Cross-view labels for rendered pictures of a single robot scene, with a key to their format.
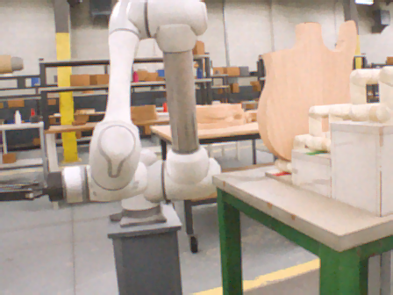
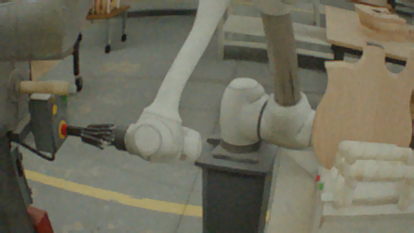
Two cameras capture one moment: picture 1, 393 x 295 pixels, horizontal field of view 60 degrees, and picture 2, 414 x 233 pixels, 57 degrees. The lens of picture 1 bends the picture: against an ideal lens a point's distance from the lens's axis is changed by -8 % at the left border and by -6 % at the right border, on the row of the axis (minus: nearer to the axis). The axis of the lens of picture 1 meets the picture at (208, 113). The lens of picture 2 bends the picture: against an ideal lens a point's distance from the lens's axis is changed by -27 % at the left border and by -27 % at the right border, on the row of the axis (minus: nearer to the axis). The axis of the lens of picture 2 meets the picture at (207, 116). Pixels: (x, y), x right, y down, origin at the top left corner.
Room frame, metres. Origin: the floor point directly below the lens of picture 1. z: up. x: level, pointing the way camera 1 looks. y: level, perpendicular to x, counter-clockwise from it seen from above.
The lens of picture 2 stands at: (-0.10, -0.48, 1.68)
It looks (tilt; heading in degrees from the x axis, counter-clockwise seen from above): 27 degrees down; 31
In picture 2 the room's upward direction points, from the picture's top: straight up
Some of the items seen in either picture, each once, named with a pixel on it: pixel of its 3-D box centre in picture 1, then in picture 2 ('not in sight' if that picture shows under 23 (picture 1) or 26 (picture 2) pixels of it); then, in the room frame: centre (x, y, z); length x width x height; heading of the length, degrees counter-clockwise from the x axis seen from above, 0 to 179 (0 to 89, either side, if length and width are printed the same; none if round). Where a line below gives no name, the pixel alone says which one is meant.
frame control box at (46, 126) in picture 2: not in sight; (34, 125); (0.69, 0.71, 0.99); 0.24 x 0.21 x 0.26; 111
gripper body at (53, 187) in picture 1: (45, 187); (115, 137); (0.84, 0.41, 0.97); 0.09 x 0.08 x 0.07; 112
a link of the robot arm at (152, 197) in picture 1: (141, 177); (245, 109); (1.40, 0.28, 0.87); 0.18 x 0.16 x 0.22; 89
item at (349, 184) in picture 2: (388, 98); (347, 190); (0.67, -0.35, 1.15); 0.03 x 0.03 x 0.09
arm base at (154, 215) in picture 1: (137, 212); (236, 141); (1.39, 0.31, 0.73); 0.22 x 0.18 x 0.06; 104
